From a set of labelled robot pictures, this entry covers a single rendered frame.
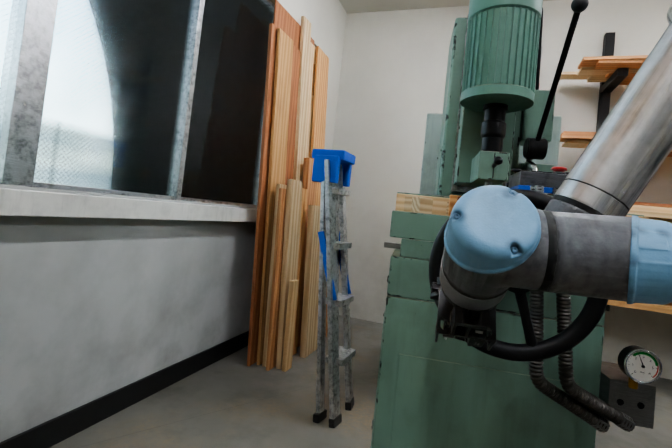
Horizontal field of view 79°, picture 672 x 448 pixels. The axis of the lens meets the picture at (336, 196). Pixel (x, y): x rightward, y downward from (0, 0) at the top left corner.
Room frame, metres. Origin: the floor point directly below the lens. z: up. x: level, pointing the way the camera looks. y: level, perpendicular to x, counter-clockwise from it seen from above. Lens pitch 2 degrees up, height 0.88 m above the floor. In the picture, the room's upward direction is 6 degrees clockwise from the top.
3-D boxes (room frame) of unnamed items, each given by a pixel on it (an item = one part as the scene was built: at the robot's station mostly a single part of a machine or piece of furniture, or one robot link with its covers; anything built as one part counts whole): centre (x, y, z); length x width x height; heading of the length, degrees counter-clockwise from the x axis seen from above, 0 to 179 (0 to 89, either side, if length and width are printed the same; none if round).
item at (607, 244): (0.39, -0.25, 0.87); 0.11 x 0.11 x 0.08; 76
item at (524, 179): (0.83, -0.42, 0.99); 0.13 x 0.11 x 0.06; 79
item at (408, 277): (1.15, -0.40, 0.76); 0.57 x 0.45 x 0.09; 169
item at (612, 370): (0.85, -0.61, 0.58); 0.12 x 0.08 x 0.08; 169
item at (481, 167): (1.05, -0.39, 1.03); 0.14 x 0.07 x 0.09; 169
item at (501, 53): (1.03, -0.38, 1.35); 0.18 x 0.18 x 0.31
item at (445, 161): (1.32, -0.43, 1.16); 0.22 x 0.22 x 0.72; 79
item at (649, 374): (0.78, -0.60, 0.65); 0.06 x 0.04 x 0.08; 79
